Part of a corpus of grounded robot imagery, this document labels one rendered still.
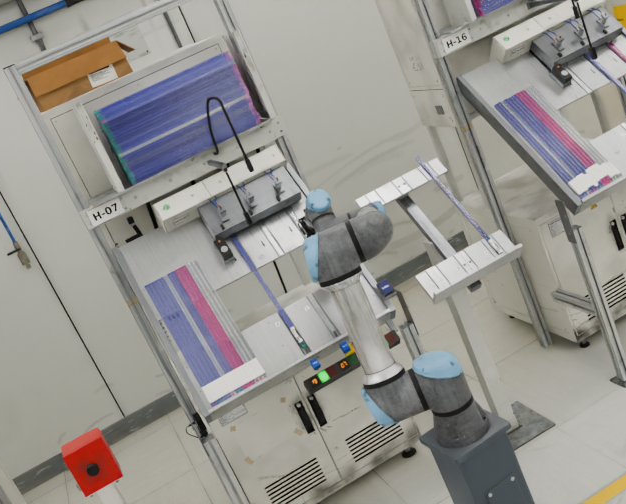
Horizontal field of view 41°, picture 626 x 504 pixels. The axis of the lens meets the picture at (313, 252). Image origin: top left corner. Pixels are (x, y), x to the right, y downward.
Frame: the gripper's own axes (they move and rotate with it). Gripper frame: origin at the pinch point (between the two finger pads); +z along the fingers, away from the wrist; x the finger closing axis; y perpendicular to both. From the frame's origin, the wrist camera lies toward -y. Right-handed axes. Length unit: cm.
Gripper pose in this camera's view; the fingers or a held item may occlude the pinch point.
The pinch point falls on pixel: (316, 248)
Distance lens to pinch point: 287.5
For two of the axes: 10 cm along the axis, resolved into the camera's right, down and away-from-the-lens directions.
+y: -5.1, -8.0, 3.1
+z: -0.4, 3.8, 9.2
